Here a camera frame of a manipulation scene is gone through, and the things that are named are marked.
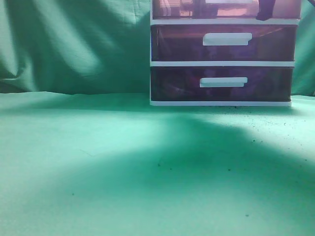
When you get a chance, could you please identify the purple translucent drawer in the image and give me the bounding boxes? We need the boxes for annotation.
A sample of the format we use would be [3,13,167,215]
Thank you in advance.
[152,0,302,19]
[151,66,293,102]
[151,25,297,61]

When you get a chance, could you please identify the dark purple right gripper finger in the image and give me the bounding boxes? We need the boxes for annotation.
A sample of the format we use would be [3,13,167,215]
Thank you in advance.
[256,0,276,21]

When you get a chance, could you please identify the green cloth cover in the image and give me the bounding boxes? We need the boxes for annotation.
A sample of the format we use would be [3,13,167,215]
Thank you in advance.
[0,0,315,236]

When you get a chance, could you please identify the white frame drawer cabinet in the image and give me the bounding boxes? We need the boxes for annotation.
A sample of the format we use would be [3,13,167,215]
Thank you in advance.
[150,1,300,106]

